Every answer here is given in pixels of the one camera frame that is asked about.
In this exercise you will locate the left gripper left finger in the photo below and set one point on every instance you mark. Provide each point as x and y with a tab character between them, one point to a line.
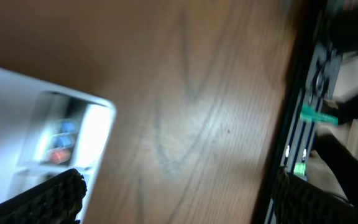
57	200

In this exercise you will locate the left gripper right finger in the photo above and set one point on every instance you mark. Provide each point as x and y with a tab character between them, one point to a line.
296	201

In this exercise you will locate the white digital kitchen scale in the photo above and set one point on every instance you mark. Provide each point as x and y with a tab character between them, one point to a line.
46	129

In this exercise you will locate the black mounting rail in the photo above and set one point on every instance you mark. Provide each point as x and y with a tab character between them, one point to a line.
311	76

